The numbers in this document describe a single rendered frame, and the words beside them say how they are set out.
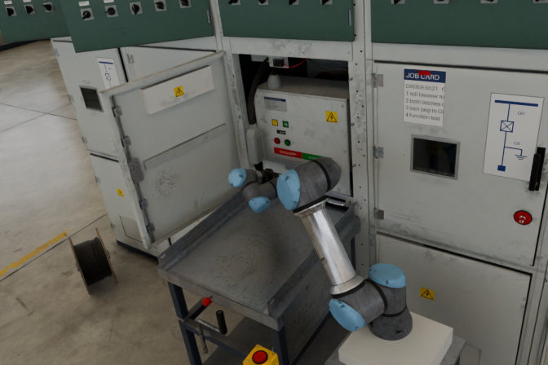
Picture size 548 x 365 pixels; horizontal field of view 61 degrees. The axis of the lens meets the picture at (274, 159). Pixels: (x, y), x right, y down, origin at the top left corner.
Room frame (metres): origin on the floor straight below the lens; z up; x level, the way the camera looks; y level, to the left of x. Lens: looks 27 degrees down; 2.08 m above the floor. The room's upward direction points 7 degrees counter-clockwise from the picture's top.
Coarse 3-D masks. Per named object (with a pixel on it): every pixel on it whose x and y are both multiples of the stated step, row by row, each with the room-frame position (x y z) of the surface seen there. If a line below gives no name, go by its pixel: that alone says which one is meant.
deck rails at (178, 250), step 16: (240, 192) 1.99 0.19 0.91; (224, 208) 1.89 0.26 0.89; (240, 208) 1.94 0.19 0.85; (352, 208) 1.75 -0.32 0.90; (208, 224) 1.80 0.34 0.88; (336, 224) 1.63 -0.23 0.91; (176, 240) 1.64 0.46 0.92; (192, 240) 1.71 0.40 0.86; (160, 256) 1.56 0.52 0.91; (176, 256) 1.62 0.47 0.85; (304, 272) 1.41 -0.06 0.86; (288, 288) 1.32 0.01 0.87; (272, 304) 1.24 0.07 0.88
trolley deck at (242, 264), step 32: (224, 224) 1.82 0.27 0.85; (256, 224) 1.79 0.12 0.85; (288, 224) 1.76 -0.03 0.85; (352, 224) 1.70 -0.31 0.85; (192, 256) 1.61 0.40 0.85; (224, 256) 1.59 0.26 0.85; (256, 256) 1.56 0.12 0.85; (288, 256) 1.53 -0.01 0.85; (192, 288) 1.45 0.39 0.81; (224, 288) 1.39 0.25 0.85; (256, 288) 1.37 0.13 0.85; (256, 320) 1.26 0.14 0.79
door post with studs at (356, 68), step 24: (360, 0) 1.72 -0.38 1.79; (360, 24) 1.72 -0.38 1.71; (360, 48) 1.72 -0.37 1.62; (360, 72) 1.72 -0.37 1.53; (360, 96) 1.73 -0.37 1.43; (360, 120) 1.73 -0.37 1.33; (360, 144) 1.73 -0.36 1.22; (360, 168) 1.73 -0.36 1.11; (360, 192) 1.73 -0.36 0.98; (360, 216) 1.74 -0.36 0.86
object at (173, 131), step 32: (192, 64) 1.99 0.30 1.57; (128, 96) 1.80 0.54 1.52; (160, 96) 1.86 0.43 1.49; (192, 96) 1.97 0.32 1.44; (224, 96) 2.13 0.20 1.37; (128, 128) 1.78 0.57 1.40; (160, 128) 1.87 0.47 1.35; (192, 128) 1.98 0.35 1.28; (224, 128) 2.08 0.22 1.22; (128, 160) 1.75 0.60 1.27; (160, 160) 1.83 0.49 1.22; (192, 160) 1.96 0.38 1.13; (224, 160) 2.08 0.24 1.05; (128, 192) 1.72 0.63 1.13; (160, 192) 1.82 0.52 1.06; (192, 192) 1.93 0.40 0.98; (224, 192) 2.06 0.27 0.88; (160, 224) 1.79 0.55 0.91
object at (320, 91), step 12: (264, 84) 2.16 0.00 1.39; (288, 84) 2.11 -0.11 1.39; (300, 84) 2.09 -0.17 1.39; (312, 84) 2.07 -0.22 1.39; (324, 84) 2.05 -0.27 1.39; (336, 84) 2.03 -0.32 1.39; (348, 84) 2.01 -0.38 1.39; (312, 96) 1.91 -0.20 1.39; (324, 96) 1.88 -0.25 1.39; (336, 96) 1.87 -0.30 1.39; (348, 96) 1.85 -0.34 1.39; (348, 108) 1.82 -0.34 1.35; (348, 120) 1.82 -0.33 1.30; (348, 132) 1.82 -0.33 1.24; (348, 144) 1.81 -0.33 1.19; (348, 156) 1.81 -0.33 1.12
